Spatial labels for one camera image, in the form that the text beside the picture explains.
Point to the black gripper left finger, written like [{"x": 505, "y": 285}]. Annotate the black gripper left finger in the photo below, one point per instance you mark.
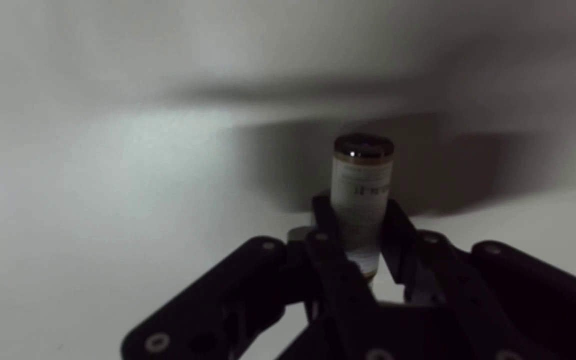
[{"x": 223, "y": 313}]

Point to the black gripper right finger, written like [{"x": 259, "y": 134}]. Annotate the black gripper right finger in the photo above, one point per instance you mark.
[{"x": 503, "y": 303}]

